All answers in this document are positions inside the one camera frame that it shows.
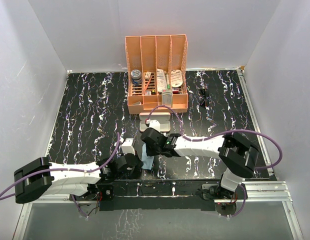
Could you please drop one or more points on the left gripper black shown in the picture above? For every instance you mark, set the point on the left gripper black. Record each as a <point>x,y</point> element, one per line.
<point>137,167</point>

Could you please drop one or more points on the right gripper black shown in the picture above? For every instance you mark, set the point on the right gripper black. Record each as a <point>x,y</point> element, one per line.
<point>150,153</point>

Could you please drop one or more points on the blue cleaning cloth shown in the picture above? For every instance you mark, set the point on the blue cleaning cloth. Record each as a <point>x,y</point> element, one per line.
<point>146,160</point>

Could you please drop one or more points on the pink glasses case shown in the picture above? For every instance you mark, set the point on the pink glasses case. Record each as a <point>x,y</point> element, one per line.
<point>159,121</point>

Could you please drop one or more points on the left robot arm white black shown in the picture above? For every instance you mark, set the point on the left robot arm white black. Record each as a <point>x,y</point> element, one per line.
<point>42,177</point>

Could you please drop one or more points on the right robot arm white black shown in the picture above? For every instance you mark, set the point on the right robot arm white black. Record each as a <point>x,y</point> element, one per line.
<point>237,152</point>

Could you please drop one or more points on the black sunglasses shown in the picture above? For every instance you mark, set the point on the black sunglasses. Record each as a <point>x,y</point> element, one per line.
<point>205,97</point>

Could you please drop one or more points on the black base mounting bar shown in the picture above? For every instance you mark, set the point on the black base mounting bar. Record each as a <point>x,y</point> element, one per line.
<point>158,195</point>

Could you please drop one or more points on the grey white small box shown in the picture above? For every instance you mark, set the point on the grey white small box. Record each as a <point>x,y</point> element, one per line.
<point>167,97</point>

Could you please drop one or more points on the white tube package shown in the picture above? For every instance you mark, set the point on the white tube package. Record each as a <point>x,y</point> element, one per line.
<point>160,80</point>

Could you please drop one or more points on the red pencil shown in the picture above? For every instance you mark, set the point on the red pencil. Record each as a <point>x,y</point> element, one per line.
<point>148,82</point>

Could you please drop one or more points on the oval beige tag package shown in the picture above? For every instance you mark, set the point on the oval beige tag package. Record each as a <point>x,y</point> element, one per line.
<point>176,79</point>

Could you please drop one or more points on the small white card box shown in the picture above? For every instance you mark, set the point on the small white card box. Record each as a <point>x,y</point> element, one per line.
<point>147,75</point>

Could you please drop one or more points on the blue white round tin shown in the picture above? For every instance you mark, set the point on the blue white round tin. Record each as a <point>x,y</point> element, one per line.
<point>136,77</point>

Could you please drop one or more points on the orange desk organizer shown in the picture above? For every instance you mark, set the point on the orange desk organizer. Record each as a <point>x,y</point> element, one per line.
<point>148,53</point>

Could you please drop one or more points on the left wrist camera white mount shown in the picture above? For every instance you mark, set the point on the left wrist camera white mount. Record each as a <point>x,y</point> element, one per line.
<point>127,147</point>

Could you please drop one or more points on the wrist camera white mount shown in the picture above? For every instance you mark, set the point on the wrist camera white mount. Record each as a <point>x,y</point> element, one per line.
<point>154,124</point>
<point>127,147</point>

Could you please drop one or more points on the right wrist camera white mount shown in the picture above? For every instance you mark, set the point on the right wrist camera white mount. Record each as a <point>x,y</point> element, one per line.
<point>154,124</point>

